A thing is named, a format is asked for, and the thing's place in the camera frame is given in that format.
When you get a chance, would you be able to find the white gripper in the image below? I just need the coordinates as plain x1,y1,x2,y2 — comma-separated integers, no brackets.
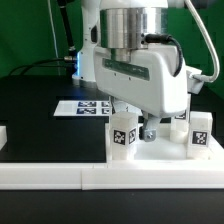
94,44,196,142

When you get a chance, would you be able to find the white square table top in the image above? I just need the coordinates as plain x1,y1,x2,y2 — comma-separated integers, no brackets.
105,122,224,163

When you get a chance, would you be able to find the white U-shaped obstacle fence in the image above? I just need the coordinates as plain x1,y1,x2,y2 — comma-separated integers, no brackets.
0,123,224,191

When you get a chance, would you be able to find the white marker base plate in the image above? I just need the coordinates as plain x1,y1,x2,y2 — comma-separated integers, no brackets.
54,100,112,117

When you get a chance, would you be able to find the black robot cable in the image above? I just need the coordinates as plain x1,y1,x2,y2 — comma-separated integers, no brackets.
7,58,78,78

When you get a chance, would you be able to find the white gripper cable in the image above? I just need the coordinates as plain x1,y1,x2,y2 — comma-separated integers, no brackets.
183,0,221,84

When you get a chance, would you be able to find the white hanging cable left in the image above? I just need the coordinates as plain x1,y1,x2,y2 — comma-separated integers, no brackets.
46,0,62,76

